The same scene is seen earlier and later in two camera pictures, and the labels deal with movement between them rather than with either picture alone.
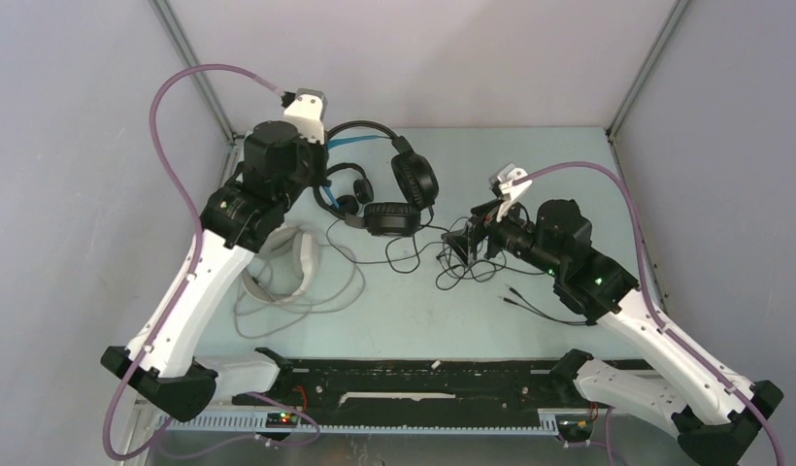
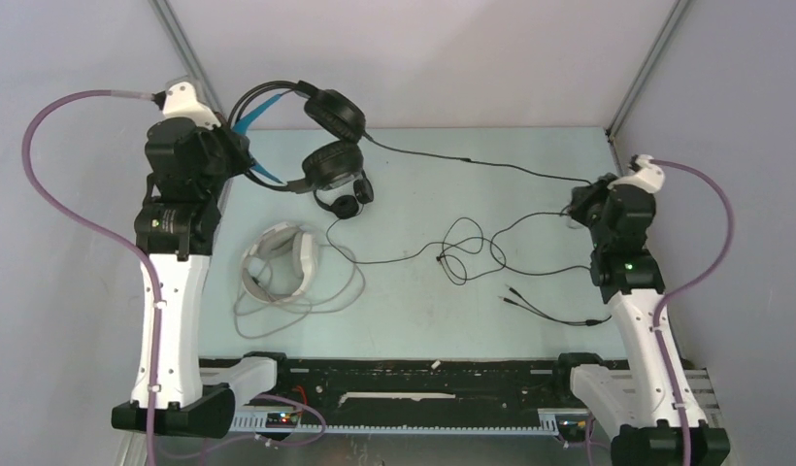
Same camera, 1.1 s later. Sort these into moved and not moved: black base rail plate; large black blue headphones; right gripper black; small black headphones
Moved: large black blue headphones; right gripper black
Not moved: small black headphones; black base rail plate
